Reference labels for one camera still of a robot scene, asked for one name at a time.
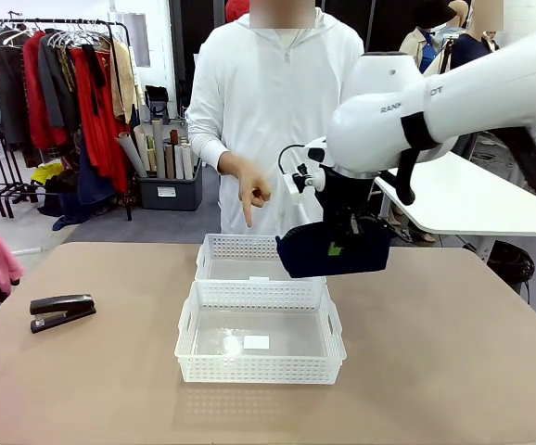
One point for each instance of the mannequin in navy top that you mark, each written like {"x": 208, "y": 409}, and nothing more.
{"x": 467, "y": 51}

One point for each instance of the dark grey coat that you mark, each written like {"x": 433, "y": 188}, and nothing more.
{"x": 10, "y": 92}

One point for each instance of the white table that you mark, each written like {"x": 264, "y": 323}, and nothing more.
{"x": 481, "y": 199}

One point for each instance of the mannequin in beige coat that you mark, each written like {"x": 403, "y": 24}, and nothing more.
{"x": 414, "y": 51}

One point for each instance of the black chair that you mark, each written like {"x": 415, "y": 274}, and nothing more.
{"x": 156, "y": 95}

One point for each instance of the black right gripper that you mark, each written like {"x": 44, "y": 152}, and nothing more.
{"x": 342, "y": 194}

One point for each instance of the translucent white perforated basket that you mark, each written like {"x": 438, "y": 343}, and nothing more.
{"x": 259, "y": 371}
{"x": 231, "y": 245}

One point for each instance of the black scarf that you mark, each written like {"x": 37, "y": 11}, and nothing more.
{"x": 95, "y": 79}

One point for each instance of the yellow bag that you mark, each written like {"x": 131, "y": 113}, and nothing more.
{"x": 47, "y": 174}

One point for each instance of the red dress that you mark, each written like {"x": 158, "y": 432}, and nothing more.
{"x": 105, "y": 139}

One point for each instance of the cream paper roll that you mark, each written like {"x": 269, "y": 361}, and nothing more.
{"x": 142, "y": 143}

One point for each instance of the white paper tube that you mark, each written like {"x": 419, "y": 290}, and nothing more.
{"x": 182, "y": 162}

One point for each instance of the grey blazer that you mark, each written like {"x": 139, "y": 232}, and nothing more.
{"x": 57, "y": 83}

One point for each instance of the person in white hoodie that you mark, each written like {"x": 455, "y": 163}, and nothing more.
{"x": 272, "y": 92}

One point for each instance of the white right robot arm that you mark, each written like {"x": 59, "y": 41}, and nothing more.
{"x": 481, "y": 92}

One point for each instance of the red jacket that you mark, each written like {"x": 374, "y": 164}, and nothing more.
{"x": 36, "y": 106}

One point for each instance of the brown cardboard tube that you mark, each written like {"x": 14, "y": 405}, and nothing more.
{"x": 169, "y": 162}

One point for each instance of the person's right hand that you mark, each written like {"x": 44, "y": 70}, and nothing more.
{"x": 247, "y": 185}

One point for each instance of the black stapler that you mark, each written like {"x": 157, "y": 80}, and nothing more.
{"x": 64, "y": 306}

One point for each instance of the grey storage bin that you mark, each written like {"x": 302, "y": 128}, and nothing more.
{"x": 170, "y": 197}

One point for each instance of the person's right forearm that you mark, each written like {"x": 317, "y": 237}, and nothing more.
{"x": 203, "y": 148}

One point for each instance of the navy cloth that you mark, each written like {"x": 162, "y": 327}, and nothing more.
{"x": 64, "y": 222}

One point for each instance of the red cloth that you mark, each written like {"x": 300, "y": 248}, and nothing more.
{"x": 238, "y": 9}

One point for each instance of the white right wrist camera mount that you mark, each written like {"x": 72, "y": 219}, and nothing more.
{"x": 316, "y": 153}

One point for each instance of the black clothes rack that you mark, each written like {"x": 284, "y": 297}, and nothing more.
{"x": 64, "y": 21}

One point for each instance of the beige garment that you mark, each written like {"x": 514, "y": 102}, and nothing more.
{"x": 122, "y": 79}

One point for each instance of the tall grey cardboard tube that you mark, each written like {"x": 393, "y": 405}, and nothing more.
{"x": 158, "y": 148}

